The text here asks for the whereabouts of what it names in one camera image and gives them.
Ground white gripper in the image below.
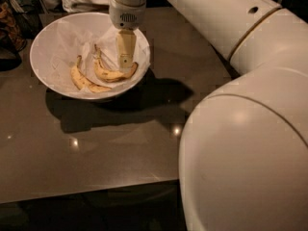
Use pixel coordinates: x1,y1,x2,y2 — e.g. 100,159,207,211
109,0,145,71

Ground yellow banana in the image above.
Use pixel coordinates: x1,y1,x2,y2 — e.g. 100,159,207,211
93,45,139,83
70,55,111,93

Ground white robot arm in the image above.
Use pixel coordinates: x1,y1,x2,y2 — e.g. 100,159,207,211
110,0,308,231

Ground white bowl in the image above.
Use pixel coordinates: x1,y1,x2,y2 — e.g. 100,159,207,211
29,12,152,102

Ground white paper liner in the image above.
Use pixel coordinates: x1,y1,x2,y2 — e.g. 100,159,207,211
34,17,151,97

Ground dark object at left edge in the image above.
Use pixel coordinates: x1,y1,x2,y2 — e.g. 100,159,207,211
0,30,22,71

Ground brown patterned object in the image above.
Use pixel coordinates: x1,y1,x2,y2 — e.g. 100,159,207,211
0,2,27,51

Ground black wire basket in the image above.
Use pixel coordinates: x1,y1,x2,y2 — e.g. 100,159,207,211
11,0,43,39

